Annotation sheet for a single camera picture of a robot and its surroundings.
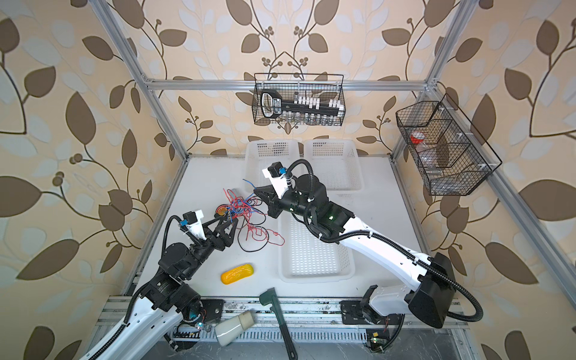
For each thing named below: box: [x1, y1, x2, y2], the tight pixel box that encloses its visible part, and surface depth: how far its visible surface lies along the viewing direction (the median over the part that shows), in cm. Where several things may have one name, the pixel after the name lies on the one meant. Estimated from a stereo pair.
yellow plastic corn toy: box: [220, 264, 255, 285], surface depth 82 cm
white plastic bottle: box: [214, 310, 255, 347], surface depth 69 cm
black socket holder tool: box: [261, 88, 345, 119], surface depth 84 cm
